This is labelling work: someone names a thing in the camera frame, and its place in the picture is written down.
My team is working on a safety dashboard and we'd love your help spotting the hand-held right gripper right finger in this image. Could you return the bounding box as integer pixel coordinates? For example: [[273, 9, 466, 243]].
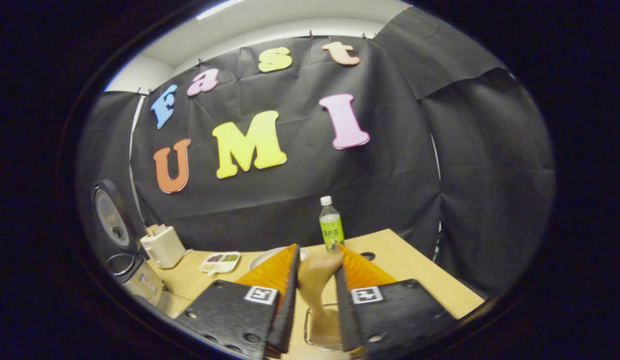
[[333, 243, 461, 360]]

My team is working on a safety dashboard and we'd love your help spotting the wire chopstick holder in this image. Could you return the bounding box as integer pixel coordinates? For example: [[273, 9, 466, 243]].
[[304, 302, 355, 352]]

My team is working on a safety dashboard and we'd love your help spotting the large ceiling light panel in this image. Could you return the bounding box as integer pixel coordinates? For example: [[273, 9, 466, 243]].
[[196, 0, 246, 21]]

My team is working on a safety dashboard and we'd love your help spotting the black backdrop cloth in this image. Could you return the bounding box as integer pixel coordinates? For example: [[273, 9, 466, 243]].
[[76, 7, 556, 302]]

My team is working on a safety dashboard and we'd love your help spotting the black and silver rice cooker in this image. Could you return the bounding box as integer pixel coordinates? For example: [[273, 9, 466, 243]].
[[91, 179, 166, 304]]

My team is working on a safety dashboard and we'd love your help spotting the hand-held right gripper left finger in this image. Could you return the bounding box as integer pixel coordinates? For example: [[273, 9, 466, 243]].
[[174, 243, 302, 360]]

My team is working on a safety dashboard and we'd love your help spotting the green tea bottle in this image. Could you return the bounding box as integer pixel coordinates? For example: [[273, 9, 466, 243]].
[[318, 195, 346, 251]]

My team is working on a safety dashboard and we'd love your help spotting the wooden spoon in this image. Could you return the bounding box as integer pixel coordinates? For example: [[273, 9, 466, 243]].
[[297, 249, 345, 347]]

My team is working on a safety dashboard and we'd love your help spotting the round white plate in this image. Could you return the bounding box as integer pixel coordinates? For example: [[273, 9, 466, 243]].
[[248, 246, 311, 271]]

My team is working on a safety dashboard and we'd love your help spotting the divided white grain dish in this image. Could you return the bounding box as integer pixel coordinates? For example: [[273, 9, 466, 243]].
[[199, 251, 241, 275]]

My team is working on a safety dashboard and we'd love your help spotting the white toaster with bread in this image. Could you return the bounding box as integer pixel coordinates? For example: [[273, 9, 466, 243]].
[[140, 223, 187, 270]]

